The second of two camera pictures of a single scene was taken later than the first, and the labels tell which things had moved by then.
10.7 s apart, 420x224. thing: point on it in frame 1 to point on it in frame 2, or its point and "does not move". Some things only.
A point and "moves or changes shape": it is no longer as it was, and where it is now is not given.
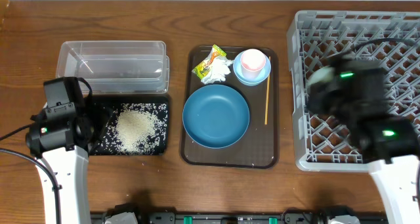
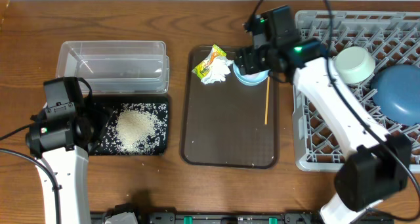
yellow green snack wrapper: x=203 y=69 does not move
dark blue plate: x=216 y=116 to x=396 y=90
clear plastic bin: x=115 y=67 does not move
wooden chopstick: x=268 y=89 does not move
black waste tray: x=130 y=125 does not move
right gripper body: x=322 y=100 to x=255 y=61
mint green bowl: x=322 y=74 moves or changes shape
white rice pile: x=136 y=129 does not move
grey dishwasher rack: x=327 y=144 does not move
